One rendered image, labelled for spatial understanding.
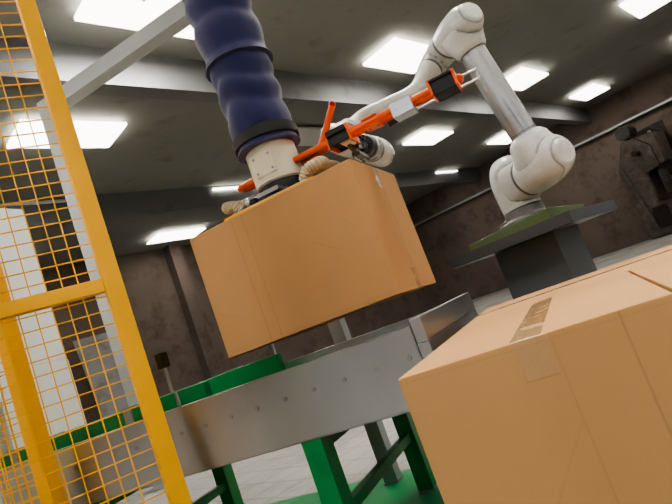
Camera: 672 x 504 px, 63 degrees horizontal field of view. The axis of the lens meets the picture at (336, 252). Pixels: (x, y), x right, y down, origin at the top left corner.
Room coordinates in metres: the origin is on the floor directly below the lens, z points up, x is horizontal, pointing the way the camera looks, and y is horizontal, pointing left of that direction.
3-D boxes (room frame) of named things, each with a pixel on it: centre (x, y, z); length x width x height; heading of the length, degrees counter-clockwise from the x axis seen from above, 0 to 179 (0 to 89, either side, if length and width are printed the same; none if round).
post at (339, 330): (2.31, 0.10, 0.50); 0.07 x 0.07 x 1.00; 68
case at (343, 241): (1.78, 0.07, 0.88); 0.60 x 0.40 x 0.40; 67
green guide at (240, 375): (2.45, 1.07, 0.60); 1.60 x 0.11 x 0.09; 68
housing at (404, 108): (1.60, -0.34, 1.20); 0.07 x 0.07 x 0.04; 69
